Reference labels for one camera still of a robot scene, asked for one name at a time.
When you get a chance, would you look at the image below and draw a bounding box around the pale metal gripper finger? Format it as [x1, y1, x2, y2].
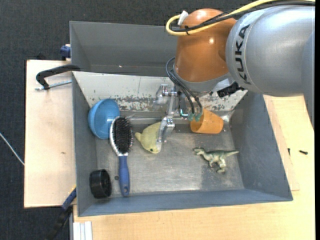
[152, 83, 176, 105]
[156, 116, 176, 145]

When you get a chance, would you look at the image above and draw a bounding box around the black round cap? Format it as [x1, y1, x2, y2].
[89, 168, 113, 199]

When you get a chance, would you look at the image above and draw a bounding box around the orange plastic cup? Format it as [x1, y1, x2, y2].
[189, 108, 225, 135]

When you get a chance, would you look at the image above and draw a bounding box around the blue and white hairbrush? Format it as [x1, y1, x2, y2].
[109, 116, 135, 198]

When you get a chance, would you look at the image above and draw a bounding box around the grey metal bin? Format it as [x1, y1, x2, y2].
[69, 20, 294, 217]

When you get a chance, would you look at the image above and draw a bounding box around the yellow plush toy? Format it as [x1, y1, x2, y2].
[134, 121, 163, 155]

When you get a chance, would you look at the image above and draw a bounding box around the green toy dinosaur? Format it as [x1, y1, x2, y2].
[192, 146, 240, 174]

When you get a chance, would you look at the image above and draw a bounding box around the blue bowl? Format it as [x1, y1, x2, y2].
[87, 98, 122, 140]

